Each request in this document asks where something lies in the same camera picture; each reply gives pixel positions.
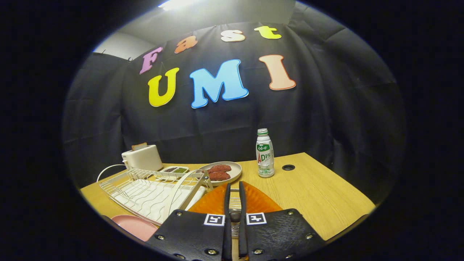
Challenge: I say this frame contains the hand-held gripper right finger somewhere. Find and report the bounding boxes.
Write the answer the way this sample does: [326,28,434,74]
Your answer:
[237,181,327,261]

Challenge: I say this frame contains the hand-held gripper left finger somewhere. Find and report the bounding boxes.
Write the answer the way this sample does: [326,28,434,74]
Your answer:
[145,182,232,261]

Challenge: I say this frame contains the metal wire basket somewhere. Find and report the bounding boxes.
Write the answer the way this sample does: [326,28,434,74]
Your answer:
[229,188,242,239]

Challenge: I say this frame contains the white wire dish rack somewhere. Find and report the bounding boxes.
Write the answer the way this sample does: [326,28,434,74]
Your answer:
[97,164,214,226]

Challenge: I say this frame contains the pink plate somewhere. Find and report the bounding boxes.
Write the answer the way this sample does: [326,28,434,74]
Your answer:
[111,215,159,242]

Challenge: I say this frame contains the beige round plate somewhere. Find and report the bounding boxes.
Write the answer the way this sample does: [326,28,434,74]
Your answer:
[198,161,243,187]

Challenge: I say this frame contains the white green drink bottle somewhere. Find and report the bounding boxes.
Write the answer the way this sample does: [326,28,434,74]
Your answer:
[256,128,275,178]

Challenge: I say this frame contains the white compartment tray with beans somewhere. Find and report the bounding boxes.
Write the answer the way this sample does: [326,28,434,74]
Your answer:
[156,166,190,178]

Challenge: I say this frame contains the white drip tray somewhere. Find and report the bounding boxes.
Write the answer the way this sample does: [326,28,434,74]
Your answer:
[111,181,206,223]

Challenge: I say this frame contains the white toaster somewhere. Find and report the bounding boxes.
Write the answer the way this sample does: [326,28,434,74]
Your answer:
[121,145,163,171]

